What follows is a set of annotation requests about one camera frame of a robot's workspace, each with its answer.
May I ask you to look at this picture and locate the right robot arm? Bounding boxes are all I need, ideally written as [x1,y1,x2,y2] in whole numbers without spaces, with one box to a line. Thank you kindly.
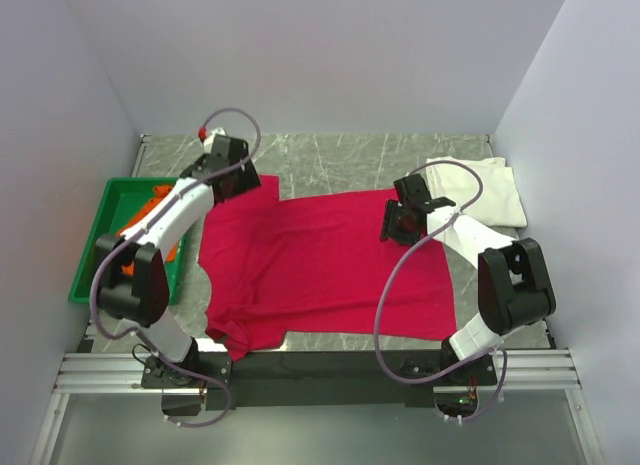
[373,199,556,384]

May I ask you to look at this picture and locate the pink t shirt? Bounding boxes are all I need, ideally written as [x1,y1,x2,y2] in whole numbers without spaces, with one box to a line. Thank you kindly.
[199,176,456,360]

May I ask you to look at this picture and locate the orange t shirt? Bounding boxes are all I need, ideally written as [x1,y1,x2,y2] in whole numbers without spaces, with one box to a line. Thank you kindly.
[115,183,181,279]

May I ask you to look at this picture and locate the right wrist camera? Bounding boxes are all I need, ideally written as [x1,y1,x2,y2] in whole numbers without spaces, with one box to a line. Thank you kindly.
[393,174,432,206]

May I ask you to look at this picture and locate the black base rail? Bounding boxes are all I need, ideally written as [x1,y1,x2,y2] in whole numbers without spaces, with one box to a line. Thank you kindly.
[141,350,498,411]

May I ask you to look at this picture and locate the folded white t shirt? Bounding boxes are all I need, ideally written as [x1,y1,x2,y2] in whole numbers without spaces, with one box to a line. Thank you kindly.
[425,156,528,229]

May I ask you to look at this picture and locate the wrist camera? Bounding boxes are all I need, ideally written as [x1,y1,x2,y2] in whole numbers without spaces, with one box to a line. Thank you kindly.
[198,128,249,163]
[393,174,432,206]

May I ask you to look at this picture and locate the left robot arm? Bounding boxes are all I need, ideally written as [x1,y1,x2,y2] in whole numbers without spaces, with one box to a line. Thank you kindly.
[89,152,261,387]

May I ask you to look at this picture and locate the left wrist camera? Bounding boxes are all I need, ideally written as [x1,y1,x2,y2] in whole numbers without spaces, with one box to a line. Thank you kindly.
[198,128,249,163]

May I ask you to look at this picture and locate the green plastic bin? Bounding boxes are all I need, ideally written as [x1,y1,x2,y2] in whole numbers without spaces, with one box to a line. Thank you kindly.
[68,177,194,307]

